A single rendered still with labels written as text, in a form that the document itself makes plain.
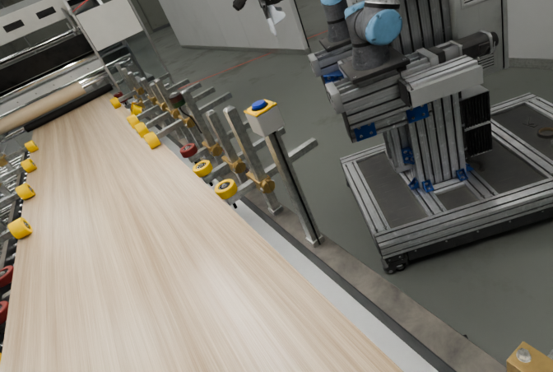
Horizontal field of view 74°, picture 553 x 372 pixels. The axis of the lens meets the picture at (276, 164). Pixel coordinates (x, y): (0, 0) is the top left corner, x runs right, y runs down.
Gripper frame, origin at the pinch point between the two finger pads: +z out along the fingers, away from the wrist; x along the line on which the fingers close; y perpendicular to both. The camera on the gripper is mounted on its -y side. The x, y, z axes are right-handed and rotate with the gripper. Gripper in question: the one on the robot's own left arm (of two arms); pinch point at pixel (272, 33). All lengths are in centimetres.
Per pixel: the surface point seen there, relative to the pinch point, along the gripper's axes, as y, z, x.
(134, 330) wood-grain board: -57, 42, -65
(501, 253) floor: 67, 132, -6
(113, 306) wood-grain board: -67, 42, -55
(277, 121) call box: -6.5, 14.4, -35.8
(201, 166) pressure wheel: -47, 41, 8
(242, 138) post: -21.8, 26.2, -12.5
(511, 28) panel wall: 179, 98, 166
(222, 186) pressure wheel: -36, 41, -14
